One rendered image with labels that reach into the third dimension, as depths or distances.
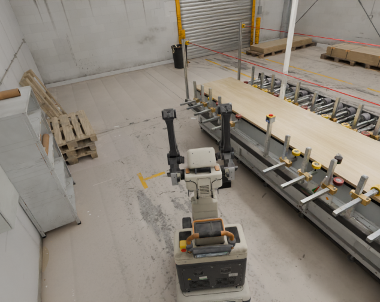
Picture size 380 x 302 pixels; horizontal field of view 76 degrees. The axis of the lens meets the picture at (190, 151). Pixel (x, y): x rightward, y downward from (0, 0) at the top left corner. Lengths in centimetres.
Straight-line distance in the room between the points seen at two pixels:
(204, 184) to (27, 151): 181
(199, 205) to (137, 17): 785
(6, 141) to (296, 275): 303
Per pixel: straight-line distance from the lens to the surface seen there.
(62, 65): 907
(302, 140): 293
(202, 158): 179
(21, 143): 284
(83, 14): 893
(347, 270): 304
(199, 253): 173
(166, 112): 186
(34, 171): 299
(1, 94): 322
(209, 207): 209
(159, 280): 276
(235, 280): 224
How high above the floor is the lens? 240
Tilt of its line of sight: 34 degrees down
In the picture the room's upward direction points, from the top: 5 degrees counter-clockwise
